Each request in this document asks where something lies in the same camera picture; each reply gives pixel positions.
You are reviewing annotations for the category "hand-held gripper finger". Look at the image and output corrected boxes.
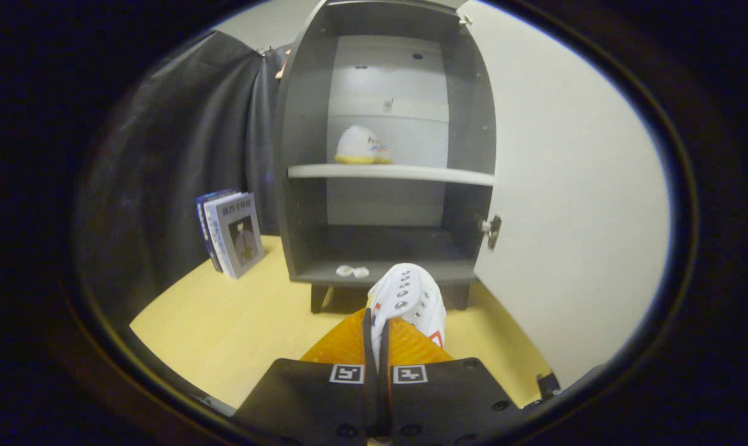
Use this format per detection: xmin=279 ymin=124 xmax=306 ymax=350
xmin=232 ymin=308 xmax=377 ymax=446
xmin=379 ymin=317 xmax=526 ymax=446

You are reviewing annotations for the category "white shoe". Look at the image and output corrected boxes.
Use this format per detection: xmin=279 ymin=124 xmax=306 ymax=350
xmin=367 ymin=263 xmax=447 ymax=372
xmin=335 ymin=125 xmax=394 ymax=165

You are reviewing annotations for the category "grey shoe cabinet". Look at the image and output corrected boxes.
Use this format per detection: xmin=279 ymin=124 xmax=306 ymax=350
xmin=273 ymin=0 xmax=497 ymax=313

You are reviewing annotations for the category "white shoe cabinet door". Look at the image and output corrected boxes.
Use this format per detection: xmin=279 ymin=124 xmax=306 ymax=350
xmin=457 ymin=0 xmax=671 ymax=400

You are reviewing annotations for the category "grey cover book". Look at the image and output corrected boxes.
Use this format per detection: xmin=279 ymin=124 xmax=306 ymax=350
xmin=205 ymin=192 xmax=265 ymax=279

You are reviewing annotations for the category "blue book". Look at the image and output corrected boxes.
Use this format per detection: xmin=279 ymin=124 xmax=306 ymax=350
xmin=195 ymin=189 xmax=238 ymax=273

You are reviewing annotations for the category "black backdrop cloth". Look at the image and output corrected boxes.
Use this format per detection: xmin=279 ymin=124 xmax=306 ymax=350
xmin=73 ymin=30 xmax=294 ymax=323

